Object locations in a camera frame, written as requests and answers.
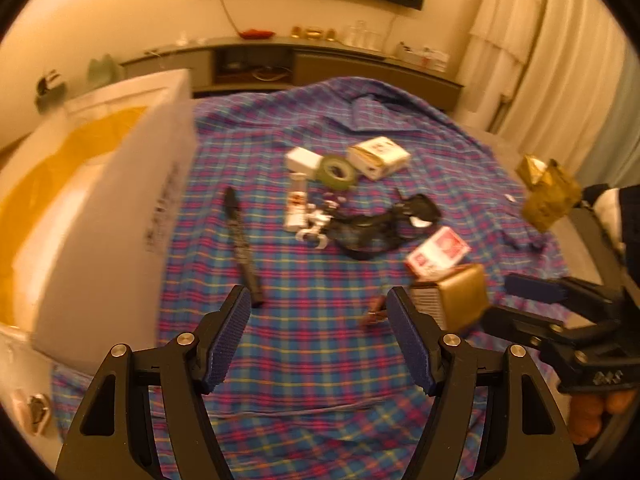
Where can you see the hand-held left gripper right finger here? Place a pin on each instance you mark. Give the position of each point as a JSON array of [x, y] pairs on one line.
[[410, 345]]

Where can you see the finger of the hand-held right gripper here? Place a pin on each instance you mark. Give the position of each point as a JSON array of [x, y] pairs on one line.
[[520, 325], [532, 287]]

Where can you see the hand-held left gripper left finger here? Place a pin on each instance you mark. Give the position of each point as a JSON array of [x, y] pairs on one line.
[[230, 340]]

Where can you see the small gold box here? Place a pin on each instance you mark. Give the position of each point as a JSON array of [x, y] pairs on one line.
[[465, 295]]

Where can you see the red card box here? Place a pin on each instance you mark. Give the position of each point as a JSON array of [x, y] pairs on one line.
[[440, 250]]

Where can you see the black marker pen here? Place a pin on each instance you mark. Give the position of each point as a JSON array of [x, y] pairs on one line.
[[240, 240]]

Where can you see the black safety glasses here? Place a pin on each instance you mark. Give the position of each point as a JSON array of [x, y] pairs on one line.
[[360, 235]]

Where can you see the small white tube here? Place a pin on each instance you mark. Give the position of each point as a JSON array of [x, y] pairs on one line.
[[296, 205]]

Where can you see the large white storage box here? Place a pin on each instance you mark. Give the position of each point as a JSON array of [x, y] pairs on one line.
[[125, 210]]

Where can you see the person's right hand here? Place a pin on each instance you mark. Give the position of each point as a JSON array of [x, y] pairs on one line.
[[587, 420]]

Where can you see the small brown metal object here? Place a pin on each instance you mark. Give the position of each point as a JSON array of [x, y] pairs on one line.
[[375, 312]]

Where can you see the blue plaid shirt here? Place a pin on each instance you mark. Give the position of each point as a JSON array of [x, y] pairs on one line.
[[310, 360]]

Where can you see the gold foil bag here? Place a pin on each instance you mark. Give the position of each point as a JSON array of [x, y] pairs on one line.
[[547, 200]]

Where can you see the white purple toy figure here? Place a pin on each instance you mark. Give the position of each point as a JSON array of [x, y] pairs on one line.
[[316, 220]]

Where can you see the green tape roll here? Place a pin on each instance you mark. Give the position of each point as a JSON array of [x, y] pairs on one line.
[[345, 183]]

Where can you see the white and gold card box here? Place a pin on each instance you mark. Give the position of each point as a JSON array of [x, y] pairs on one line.
[[385, 157]]

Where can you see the small white box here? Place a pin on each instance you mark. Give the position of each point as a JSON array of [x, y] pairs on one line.
[[302, 160]]

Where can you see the cream curtain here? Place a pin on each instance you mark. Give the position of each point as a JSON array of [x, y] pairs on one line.
[[575, 60]]

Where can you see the white desk organiser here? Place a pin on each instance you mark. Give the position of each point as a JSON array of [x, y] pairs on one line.
[[422, 56]]

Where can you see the long grey sideboard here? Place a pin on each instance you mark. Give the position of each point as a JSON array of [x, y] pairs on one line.
[[325, 67]]

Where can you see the pale green chair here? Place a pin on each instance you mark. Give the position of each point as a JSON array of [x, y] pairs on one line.
[[104, 71]]

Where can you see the red dish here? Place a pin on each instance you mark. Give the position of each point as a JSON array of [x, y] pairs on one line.
[[256, 34]]

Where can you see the gold ornament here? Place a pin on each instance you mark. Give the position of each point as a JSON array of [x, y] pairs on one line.
[[297, 32], [315, 33], [332, 35]]

